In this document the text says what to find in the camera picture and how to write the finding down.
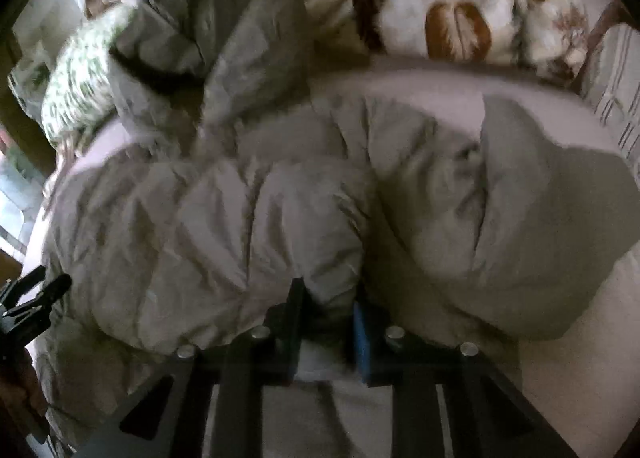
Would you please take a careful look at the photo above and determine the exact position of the striped floral pillow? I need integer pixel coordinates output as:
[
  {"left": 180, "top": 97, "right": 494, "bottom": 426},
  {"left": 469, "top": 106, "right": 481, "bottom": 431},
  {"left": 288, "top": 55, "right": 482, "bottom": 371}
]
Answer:
[{"left": 580, "top": 23, "right": 640, "bottom": 181}]

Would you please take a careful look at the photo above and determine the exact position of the green white patterned pillow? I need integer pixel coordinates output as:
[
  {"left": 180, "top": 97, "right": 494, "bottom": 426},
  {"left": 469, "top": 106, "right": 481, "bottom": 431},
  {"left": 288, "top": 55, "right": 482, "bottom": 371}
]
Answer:
[{"left": 41, "top": 5, "right": 134, "bottom": 148}]

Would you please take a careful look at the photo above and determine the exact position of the olive green puffer jacket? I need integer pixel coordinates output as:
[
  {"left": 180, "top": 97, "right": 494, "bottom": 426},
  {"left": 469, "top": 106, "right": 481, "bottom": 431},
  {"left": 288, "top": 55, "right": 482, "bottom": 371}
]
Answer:
[{"left": 29, "top": 0, "right": 640, "bottom": 454}]

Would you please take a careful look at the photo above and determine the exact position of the window with glass panes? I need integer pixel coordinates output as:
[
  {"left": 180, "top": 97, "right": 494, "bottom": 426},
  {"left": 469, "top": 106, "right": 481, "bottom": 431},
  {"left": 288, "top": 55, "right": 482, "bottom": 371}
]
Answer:
[{"left": 0, "top": 126, "right": 44, "bottom": 263}]

